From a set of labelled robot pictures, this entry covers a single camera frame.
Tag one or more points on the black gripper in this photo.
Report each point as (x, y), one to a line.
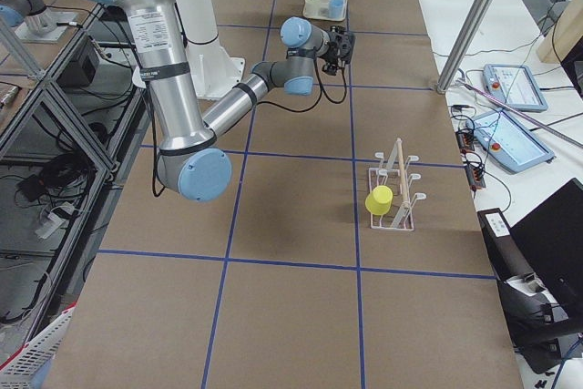
(335, 44)

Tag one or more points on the yellow plastic cup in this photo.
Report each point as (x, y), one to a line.
(379, 201)

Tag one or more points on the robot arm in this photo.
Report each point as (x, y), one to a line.
(213, 71)
(188, 161)

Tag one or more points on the pale green plastic cup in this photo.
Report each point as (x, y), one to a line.
(312, 8)

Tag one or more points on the blue plastic cup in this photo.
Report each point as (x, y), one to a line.
(335, 11)

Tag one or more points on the cream plastic tray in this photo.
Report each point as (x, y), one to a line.
(324, 11)

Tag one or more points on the teach pendant with red button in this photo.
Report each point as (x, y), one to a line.
(513, 146)

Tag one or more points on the metal rod stand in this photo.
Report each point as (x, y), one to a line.
(493, 100)

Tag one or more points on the black laptop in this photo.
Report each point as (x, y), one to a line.
(550, 238)

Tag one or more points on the white wire cup rack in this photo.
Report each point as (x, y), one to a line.
(393, 171)

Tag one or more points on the aluminium frame post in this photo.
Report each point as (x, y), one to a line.
(465, 37)

